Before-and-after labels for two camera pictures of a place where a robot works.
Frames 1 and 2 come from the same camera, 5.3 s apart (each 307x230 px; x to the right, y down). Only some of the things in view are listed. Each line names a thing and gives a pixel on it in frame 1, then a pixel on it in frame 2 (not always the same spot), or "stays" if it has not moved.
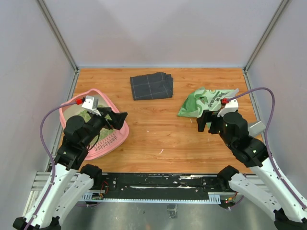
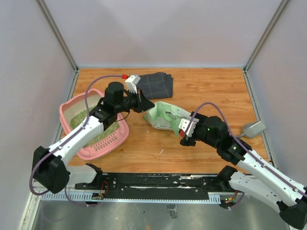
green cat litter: [85, 116] stays
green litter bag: [203, 99] → [167, 116]
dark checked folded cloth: [156, 86] stays
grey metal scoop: [256, 129] stays
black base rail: [158, 188] stays
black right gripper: [208, 116] → [192, 141]
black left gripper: [117, 118] → [143, 103]
